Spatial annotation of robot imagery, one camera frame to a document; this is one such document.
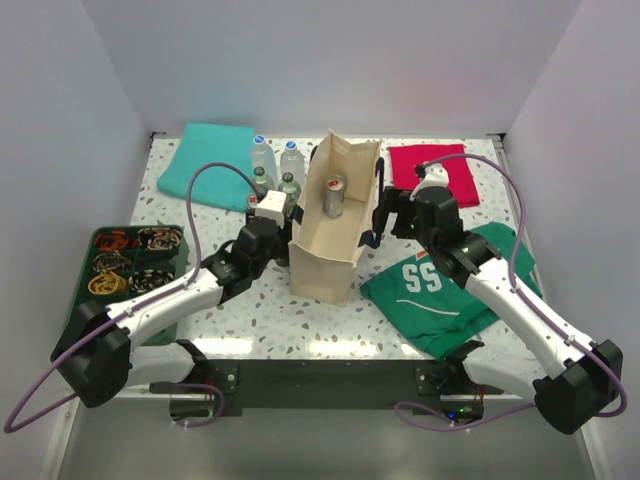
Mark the green compartment tray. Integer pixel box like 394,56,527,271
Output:
67,225,189,336

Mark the teal folded towel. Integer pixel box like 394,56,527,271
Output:
156,121,257,210

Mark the green glass bottle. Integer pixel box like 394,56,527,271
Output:
278,172,301,207

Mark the orange rubber band pile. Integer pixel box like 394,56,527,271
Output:
93,229,135,251

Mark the clear water bottle blue cap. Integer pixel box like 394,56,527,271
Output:
250,135,277,177

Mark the green jersey shirt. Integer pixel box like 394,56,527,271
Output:
360,221,544,362

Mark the tan rubber band pile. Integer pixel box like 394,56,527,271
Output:
92,251,132,273

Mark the red folded cloth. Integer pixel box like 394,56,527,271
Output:
390,144,480,208

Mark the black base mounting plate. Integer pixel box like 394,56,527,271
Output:
150,359,496,423

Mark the beige canvas bag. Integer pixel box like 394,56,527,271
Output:
288,132,384,306

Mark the black white rubber band pile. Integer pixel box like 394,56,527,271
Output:
129,269,174,294

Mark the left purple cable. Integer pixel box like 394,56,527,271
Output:
3,162,264,434

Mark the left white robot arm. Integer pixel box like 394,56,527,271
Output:
51,214,292,408

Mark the silver can red tab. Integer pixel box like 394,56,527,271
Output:
324,175,346,219

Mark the brown rubber band pile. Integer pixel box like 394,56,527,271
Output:
134,226,183,251

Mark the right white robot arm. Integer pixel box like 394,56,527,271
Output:
373,184,628,434

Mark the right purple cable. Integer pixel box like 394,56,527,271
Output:
394,152,629,427

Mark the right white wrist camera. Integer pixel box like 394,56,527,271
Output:
410,162,449,201

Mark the purple cable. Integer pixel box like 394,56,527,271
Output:
3,162,264,434
394,152,629,427

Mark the yellow rubber band pile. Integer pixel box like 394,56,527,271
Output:
87,272,128,296

